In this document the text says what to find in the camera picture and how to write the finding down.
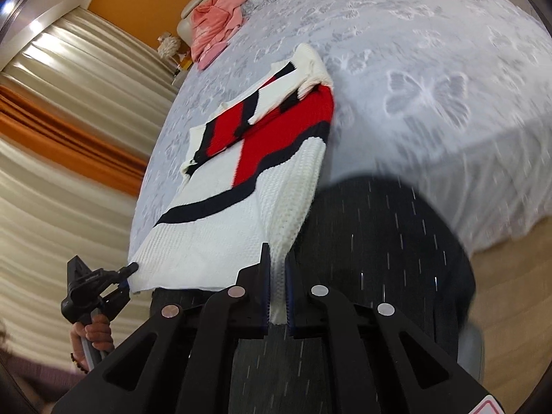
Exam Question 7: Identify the pink garment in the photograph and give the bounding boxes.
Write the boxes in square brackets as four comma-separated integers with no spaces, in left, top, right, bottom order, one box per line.
[190,0,254,70]

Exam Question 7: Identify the person's dark pinstriped pants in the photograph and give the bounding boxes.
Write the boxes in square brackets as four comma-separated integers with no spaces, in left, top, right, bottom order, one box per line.
[149,174,479,414]

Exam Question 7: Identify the person's left forearm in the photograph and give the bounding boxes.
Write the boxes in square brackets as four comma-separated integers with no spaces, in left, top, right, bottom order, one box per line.
[0,319,89,414]

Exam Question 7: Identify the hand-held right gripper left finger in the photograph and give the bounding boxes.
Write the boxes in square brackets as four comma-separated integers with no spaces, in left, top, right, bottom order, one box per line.
[52,243,272,414]

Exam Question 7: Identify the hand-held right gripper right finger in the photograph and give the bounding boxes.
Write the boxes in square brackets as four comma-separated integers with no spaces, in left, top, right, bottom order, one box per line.
[285,249,506,414]

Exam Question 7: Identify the grey butterfly bedspread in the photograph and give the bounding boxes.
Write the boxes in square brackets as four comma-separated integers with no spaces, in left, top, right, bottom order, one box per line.
[128,0,552,296]

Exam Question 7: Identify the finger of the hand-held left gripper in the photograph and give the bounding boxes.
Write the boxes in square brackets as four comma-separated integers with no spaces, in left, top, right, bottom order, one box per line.
[97,284,132,322]
[100,262,140,287]

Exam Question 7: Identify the white red black knit sweater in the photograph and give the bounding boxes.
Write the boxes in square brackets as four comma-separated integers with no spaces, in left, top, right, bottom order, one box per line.
[128,43,336,326]

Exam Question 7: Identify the person's left hand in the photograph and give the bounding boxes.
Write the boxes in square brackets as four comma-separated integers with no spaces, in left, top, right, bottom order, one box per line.
[70,313,115,372]

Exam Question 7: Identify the grey shoe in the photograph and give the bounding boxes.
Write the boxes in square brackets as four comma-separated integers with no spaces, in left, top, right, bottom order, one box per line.
[456,323,487,381]

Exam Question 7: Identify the orange curtain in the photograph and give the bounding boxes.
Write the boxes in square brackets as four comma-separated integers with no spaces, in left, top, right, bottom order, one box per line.
[0,84,149,198]

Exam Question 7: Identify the beige curtain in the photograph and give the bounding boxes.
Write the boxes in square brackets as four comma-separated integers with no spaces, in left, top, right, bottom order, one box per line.
[0,8,183,356]

